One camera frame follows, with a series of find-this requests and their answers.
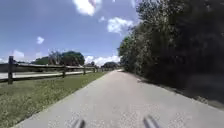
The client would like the grey paved path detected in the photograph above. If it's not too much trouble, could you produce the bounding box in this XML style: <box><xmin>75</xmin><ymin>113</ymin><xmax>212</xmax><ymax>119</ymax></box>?
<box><xmin>11</xmin><ymin>69</ymin><xmax>224</xmax><ymax>128</ymax></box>

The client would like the grey road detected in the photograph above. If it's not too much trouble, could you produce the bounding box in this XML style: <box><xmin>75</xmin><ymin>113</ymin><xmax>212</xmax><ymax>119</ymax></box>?
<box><xmin>0</xmin><ymin>70</ymin><xmax>95</xmax><ymax>80</ymax></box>

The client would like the row of dark trees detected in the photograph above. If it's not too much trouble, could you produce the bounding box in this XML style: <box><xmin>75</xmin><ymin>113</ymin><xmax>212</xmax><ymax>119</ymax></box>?
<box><xmin>117</xmin><ymin>0</ymin><xmax>224</xmax><ymax>104</ymax></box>

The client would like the robot's own part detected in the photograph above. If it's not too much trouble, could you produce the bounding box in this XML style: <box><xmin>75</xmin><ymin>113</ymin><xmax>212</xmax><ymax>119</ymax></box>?
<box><xmin>143</xmin><ymin>115</ymin><xmax>162</xmax><ymax>128</ymax></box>
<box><xmin>73</xmin><ymin>118</ymin><xmax>86</xmax><ymax>128</ymax></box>

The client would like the group of distant trees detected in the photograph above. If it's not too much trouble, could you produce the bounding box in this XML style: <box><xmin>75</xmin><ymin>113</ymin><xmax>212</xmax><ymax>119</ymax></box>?
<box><xmin>30</xmin><ymin>49</ymin><xmax>120</xmax><ymax>70</ymax></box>

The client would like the wooden rail fence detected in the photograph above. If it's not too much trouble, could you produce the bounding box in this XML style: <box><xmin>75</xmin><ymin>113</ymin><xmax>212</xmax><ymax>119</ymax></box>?
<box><xmin>0</xmin><ymin>55</ymin><xmax>111</xmax><ymax>86</ymax></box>

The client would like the green grass strip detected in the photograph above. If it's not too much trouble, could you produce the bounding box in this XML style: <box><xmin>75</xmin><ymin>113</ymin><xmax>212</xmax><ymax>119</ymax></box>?
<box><xmin>0</xmin><ymin>71</ymin><xmax>111</xmax><ymax>128</ymax></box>

